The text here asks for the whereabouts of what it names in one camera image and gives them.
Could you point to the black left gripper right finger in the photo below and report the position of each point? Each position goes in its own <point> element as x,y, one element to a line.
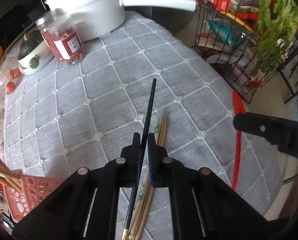
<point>202,205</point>

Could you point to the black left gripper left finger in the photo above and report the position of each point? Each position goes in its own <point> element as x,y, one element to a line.
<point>84,206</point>

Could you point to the pink perforated plastic basket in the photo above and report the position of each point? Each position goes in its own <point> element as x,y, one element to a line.
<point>33,191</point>

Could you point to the red plastic spoon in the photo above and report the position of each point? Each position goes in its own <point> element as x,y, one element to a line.
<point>238,108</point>

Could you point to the grey checked tablecloth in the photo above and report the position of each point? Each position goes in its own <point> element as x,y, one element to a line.
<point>73,118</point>

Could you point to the leafy green vegetables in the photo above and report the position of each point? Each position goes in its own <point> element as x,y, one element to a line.
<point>277,25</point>

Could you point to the white ceramic bowl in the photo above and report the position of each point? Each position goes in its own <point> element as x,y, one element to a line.
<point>35,60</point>

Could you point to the clear jar with tangerines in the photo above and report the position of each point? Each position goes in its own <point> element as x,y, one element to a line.
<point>10,75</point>

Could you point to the dark green pumpkin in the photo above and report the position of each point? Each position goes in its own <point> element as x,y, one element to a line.
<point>29,43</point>

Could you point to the red-filled plastic jar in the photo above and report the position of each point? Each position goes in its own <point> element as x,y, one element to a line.
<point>60,34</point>

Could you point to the white electric pot with lid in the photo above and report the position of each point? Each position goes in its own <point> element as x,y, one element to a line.
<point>93,18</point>

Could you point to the black chair frame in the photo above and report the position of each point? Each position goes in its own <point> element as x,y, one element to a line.
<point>289,70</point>

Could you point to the black wire vegetable rack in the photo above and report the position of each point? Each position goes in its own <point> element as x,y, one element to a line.
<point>226,37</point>

